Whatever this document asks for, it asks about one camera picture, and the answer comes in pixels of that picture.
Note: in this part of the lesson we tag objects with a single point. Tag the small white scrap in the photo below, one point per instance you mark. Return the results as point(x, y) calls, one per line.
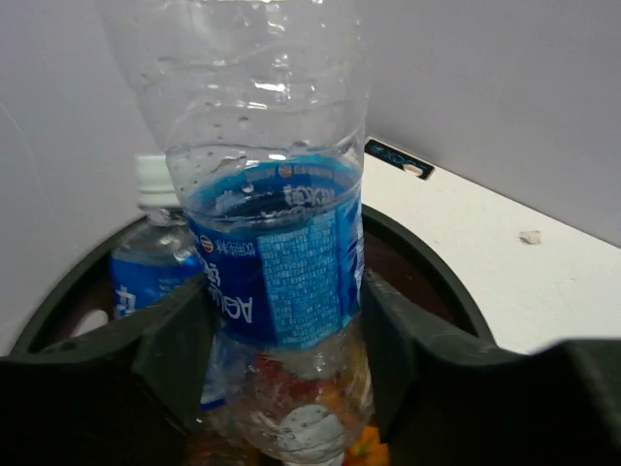
point(531, 237)

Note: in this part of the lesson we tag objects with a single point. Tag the dark blue label bottle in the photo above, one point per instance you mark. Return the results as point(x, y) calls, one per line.
point(157, 255)

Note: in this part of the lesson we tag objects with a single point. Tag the left blue table sticker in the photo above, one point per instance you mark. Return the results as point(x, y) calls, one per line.
point(399, 159)

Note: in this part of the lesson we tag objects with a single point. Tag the crushed light blue label bottle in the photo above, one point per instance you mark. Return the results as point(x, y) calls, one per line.
point(259, 108)

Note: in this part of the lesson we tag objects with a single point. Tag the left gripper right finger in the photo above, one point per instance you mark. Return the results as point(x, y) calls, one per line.
point(446, 397)

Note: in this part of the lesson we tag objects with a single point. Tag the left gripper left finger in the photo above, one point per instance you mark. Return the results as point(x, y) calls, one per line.
point(126, 393)

